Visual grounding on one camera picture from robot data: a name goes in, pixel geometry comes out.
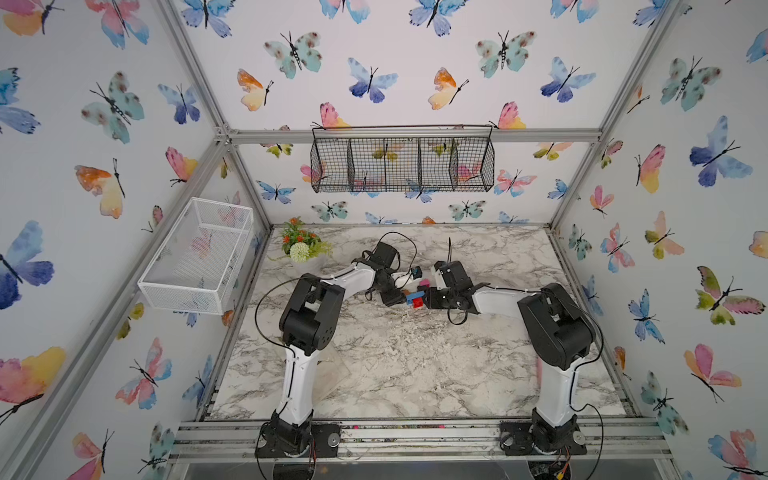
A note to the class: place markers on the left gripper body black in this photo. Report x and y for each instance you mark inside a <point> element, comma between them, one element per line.
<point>389,294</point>

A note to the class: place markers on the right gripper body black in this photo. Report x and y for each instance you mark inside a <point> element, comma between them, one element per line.
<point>439,298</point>

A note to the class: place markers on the blue lego brick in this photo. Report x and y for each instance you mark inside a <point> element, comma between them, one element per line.
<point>411,297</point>

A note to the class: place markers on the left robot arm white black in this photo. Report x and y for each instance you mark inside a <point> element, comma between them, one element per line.
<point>308,324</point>

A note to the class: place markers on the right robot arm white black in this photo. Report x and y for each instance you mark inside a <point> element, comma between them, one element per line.
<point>557,328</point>

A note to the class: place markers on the flower plant white pot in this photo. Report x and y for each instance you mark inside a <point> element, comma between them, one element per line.
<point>305,250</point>

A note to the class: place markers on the white mesh basket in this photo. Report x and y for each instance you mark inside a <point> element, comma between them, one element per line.
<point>194,268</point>

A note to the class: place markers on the black wire basket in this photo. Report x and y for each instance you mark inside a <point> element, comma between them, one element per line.
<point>400,159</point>

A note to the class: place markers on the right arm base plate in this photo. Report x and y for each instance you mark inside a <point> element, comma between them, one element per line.
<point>525,438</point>

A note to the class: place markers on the aluminium front rail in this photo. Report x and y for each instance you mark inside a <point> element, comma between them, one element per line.
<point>613,438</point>

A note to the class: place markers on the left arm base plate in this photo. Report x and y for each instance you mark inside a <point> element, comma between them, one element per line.
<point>280,440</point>

